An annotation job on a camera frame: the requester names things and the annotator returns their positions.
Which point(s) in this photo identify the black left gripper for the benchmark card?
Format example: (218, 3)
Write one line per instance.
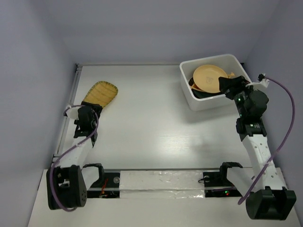
(76, 121)

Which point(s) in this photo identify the orange leaf-shaped plate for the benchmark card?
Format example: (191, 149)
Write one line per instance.
(196, 86)

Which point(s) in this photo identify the yellow green bamboo-pattern plate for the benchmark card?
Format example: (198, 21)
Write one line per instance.
(102, 93)

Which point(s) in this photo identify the dark blue leaf dish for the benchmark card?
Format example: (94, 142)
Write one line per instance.
(202, 95)

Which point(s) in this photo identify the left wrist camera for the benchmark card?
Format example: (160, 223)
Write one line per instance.
(72, 112)

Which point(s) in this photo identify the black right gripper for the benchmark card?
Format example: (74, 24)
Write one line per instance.
(226, 83)

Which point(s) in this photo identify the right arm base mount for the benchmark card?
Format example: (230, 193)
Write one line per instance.
(216, 183)

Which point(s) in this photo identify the white plastic bin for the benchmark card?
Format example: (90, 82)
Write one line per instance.
(228, 62)

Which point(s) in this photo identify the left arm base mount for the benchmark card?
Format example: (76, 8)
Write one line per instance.
(107, 185)

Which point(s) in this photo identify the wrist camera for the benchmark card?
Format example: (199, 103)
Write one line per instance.
(262, 83)
(72, 112)

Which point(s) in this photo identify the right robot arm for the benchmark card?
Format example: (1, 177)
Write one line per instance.
(265, 195)

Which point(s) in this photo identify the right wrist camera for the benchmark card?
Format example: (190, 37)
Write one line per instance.
(262, 83)

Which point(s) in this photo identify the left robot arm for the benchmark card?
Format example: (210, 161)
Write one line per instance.
(69, 177)

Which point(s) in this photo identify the white front panel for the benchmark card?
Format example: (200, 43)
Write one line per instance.
(151, 212)

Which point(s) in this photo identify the aluminium side rail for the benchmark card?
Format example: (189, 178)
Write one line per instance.
(66, 120)

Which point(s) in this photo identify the yellow round plate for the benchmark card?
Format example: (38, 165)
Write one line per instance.
(209, 69)

